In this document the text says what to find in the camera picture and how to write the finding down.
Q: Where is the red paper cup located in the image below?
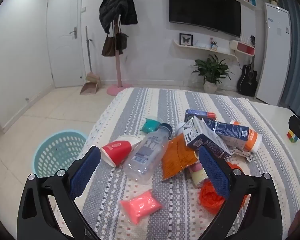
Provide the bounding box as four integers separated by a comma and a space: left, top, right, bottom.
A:
101, 134, 143, 168

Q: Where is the white refrigerator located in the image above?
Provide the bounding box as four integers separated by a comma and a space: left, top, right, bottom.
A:
255, 2, 291, 105

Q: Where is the striped grey white tablecloth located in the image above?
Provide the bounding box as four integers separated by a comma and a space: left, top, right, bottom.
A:
51, 87, 300, 240

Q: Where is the teal packet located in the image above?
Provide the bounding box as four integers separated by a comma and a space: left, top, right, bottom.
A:
140, 118, 163, 133

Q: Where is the brown dustpan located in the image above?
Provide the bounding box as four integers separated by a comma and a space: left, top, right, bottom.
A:
79, 80, 100, 95

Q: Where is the grey blue curtain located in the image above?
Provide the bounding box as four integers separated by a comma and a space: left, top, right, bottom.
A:
277, 0, 300, 120

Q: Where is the crumpled white wrapper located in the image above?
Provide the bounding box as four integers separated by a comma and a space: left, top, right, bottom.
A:
230, 147, 252, 162

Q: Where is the colourful puzzle cube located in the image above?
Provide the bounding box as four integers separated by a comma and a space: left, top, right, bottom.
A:
287, 129, 300, 143

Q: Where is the framed butterfly picture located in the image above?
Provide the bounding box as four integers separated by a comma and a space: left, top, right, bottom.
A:
179, 33, 194, 46

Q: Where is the white and navy milk carton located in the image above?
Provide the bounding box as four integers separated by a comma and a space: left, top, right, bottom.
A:
182, 116, 233, 159

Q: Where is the orange snack packet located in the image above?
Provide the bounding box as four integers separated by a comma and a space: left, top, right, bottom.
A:
161, 134, 199, 180

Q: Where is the pink packet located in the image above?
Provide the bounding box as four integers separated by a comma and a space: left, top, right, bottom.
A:
119, 189, 163, 225

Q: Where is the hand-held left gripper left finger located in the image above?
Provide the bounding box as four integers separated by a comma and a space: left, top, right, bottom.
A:
17, 145, 102, 240

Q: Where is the wall-mounted television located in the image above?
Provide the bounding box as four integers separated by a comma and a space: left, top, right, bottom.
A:
168, 0, 242, 38

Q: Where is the teal perforated plastic basket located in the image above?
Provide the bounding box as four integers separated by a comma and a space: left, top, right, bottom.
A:
33, 129, 88, 178

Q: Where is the potted green plant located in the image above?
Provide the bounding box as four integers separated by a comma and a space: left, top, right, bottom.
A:
192, 54, 234, 94

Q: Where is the black handbag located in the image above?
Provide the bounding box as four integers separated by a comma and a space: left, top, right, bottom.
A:
115, 20, 129, 51

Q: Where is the brown handbag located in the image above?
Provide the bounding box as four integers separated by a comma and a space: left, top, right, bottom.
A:
101, 20, 117, 57

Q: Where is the white door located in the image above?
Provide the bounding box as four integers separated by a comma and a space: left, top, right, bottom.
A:
46, 0, 87, 88

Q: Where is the blue box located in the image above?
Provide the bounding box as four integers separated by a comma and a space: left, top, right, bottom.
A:
184, 109, 216, 123

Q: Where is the orange white bottle blue label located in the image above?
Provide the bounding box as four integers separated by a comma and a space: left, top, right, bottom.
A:
213, 120, 262, 153

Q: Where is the white low wall shelf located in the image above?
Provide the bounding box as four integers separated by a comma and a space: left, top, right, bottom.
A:
172, 39, 239, 63

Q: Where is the black acoustic guitar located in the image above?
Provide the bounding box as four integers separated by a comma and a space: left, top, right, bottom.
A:
237, 35, 259, 97

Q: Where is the clear plastic bottle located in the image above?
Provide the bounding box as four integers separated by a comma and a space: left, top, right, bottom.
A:
122, 123, 173, 182

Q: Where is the pink coat rack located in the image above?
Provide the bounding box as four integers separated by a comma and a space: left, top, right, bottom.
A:
107, 12, 132, 96

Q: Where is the broom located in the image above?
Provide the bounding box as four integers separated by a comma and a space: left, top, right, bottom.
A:
86, 26, 100, 83

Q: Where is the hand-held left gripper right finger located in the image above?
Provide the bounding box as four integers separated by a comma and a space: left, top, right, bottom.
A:
198, 145, 282, 240

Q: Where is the orange plastic bag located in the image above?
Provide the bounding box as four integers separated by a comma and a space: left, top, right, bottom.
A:
198, 161, 248, 214

